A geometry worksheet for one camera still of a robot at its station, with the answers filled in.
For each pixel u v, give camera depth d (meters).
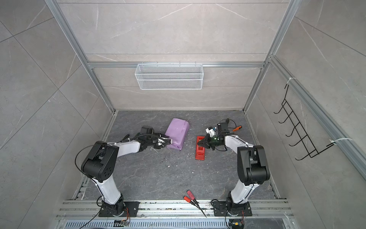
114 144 0.56
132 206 0.75
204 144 0.81
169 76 1.00
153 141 0.82
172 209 0.75
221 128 0.77
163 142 0.79
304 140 0.64
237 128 1.07
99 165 0.49
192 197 0.76
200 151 0.93
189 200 0.76
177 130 0.98
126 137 1.03
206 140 0.81
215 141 0.80
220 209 0.73
